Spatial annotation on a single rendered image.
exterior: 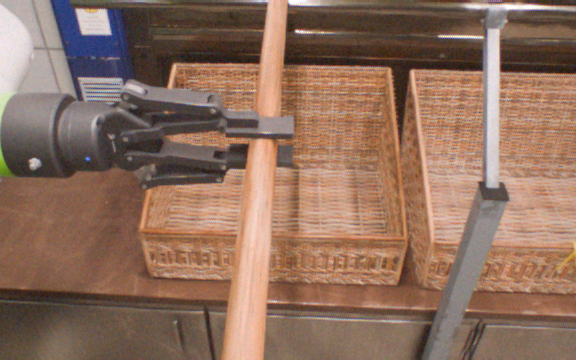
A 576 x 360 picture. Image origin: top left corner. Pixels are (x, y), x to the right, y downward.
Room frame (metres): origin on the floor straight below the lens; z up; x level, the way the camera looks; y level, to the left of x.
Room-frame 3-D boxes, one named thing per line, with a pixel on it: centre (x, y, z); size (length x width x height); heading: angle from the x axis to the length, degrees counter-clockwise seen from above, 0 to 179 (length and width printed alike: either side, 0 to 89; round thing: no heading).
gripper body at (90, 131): (0.47, 0.18, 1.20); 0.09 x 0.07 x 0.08; 88
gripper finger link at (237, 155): (0.47, 0.02, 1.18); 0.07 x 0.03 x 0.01; 88
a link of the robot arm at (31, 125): (0.48, 0.25, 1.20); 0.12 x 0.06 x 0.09; 178
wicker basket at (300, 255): (0.99, 0.00, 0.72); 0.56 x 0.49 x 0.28; 88
